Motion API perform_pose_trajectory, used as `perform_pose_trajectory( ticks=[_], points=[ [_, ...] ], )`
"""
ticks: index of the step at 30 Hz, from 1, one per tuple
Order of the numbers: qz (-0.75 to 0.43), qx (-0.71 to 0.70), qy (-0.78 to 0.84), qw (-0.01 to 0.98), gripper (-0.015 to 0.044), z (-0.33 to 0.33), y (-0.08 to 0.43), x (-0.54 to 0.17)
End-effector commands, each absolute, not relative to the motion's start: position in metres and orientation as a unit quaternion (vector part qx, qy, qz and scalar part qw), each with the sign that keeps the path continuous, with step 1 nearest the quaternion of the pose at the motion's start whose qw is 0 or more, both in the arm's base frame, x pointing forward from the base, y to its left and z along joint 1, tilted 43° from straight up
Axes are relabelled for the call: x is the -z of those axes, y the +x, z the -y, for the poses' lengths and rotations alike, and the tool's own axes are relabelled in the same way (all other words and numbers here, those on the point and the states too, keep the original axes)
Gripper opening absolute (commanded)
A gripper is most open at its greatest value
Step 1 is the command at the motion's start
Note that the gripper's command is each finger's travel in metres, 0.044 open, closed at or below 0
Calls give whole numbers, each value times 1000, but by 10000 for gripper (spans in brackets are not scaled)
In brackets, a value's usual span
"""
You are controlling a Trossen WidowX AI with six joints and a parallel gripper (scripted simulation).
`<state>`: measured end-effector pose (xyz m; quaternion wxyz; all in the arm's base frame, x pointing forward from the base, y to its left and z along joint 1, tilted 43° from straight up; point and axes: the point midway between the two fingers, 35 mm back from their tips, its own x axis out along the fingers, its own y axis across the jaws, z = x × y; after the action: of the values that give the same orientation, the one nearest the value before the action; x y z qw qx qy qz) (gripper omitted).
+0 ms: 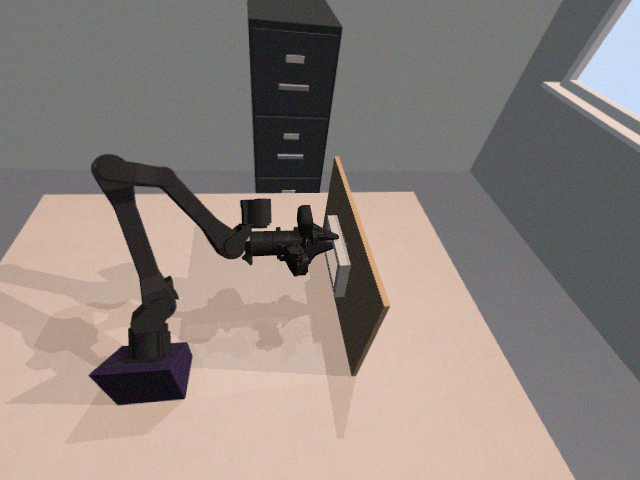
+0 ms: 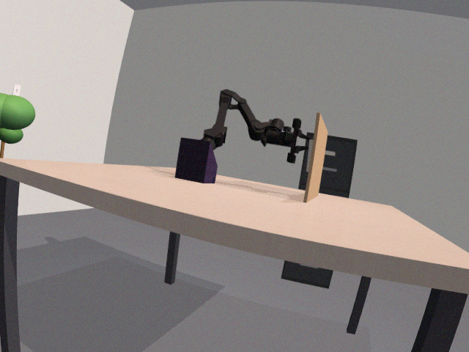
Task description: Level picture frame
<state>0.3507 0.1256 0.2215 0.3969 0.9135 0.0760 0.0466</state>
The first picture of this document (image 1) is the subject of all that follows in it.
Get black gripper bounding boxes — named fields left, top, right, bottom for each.
left=272, top=205, right=339, bottom=263

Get grey picture frame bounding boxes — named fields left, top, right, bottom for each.
left=325, top=215, right=351, bottom=298

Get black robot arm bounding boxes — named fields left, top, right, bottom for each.
left=91, top=154, right=310, bottom=363

